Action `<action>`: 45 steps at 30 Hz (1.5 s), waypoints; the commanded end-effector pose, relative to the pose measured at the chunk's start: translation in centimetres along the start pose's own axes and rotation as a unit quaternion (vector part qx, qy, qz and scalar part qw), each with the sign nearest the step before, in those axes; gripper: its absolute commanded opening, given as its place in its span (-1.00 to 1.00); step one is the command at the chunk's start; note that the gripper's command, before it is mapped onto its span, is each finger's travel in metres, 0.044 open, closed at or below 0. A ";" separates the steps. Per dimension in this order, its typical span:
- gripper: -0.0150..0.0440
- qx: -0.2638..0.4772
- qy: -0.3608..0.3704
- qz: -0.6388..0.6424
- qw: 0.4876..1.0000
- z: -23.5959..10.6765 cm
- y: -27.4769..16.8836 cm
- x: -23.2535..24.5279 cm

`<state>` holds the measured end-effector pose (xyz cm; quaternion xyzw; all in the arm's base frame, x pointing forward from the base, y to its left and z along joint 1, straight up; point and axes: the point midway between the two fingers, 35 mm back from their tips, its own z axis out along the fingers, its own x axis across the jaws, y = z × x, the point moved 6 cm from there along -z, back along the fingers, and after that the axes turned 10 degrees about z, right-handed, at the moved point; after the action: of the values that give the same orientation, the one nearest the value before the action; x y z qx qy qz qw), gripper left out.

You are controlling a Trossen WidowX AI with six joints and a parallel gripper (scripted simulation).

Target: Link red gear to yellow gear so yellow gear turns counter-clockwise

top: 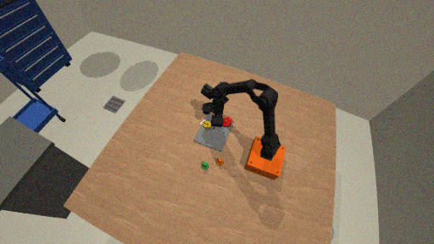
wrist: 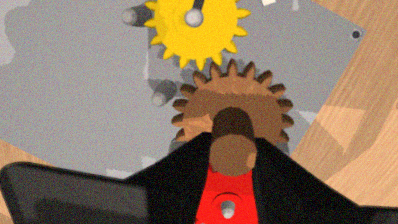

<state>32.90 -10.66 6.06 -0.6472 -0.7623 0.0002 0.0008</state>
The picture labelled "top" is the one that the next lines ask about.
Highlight yellow gear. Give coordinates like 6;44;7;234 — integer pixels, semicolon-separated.
203;121;212;129

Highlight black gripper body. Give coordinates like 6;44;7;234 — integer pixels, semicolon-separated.
211;105;224;127

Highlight orange gear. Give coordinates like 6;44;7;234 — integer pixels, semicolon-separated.
216;158;224;165

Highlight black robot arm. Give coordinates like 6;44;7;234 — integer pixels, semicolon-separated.
201;80;281;161

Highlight red gear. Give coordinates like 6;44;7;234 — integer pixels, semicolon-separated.
223;118;231;127

